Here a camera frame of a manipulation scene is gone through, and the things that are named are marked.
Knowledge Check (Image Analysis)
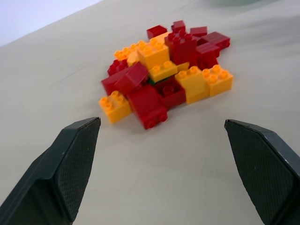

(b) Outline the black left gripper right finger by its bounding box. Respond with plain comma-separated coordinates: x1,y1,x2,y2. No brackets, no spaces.
224,119,300,225

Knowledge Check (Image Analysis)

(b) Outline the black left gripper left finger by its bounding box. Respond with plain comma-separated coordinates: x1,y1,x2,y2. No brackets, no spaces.
0,117,102,225

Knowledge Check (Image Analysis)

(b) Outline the orange toy brick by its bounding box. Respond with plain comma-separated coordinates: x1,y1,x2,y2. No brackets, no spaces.
174,66,210,105
137,37,170,70
202,64,234,98
113,40,146,67
148,60,189,83
98,90,132,125

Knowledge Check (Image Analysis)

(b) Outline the red toy brick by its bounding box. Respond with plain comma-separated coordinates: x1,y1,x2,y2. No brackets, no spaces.
197,56,218,70
146,24,168,40
195,42,221,64
164,30,200,66
127,84,168,130
101,68,130,96
113,61,150,95
201,31,231,50
171,20,187,33
189,26,208,38
107,59,129,76
155,77,187,110

